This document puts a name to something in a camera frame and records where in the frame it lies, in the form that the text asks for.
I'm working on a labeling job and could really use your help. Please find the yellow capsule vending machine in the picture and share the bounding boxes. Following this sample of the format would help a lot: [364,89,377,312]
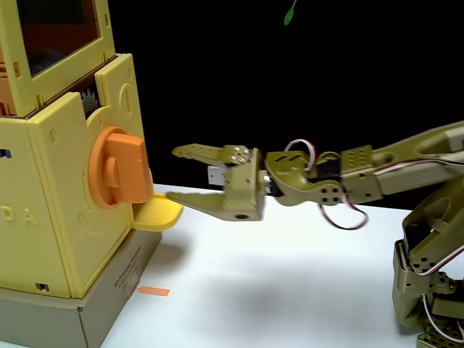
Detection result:
[0,0,155,300]

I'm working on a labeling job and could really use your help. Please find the brown cardboard box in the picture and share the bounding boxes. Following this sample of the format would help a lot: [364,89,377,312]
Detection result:
[0,228,163,348]

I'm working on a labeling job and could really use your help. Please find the red white black servo cable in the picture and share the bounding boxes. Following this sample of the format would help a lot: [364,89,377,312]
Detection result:
[318,194,369,231]
[284,138,318,171]

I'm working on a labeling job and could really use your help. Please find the orange vending machine knob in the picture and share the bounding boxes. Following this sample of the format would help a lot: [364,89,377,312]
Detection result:
[88,126,153,210]

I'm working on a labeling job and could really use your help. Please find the yellow dispensing tray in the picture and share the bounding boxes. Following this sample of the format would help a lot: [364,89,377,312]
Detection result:
[130,193,184,232]

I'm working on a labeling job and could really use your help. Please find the grey plastic gear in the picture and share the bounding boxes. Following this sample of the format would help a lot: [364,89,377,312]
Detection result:
[81,88,101,117]

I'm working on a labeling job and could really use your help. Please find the green leaf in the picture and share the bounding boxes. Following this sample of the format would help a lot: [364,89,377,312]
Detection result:
[283,0,299,27]

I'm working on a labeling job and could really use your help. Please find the orange tape arrow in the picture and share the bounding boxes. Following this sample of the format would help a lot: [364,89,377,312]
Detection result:
[137,285,171,297]

